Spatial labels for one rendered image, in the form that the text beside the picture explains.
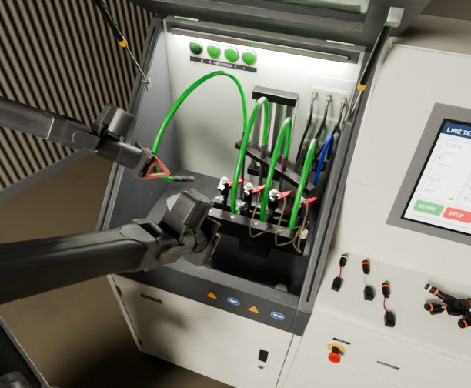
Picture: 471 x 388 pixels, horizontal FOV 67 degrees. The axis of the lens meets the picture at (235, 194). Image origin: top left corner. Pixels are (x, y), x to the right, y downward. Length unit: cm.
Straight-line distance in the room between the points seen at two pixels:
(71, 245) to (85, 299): 178
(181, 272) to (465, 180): 80
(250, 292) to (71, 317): 136
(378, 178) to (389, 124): 15
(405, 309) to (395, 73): 61
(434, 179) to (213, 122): 76
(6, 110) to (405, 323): 105
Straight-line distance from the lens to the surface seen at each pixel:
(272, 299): 105
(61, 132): 86
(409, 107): 95
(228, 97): 128
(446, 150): 100
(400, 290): 113
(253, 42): 113
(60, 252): 46
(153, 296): 132
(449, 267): 119
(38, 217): 277
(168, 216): 65
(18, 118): 85
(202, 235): 72
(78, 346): 214
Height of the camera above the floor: 187
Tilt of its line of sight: 46 degrees down
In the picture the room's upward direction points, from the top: 2 degrees clockwise
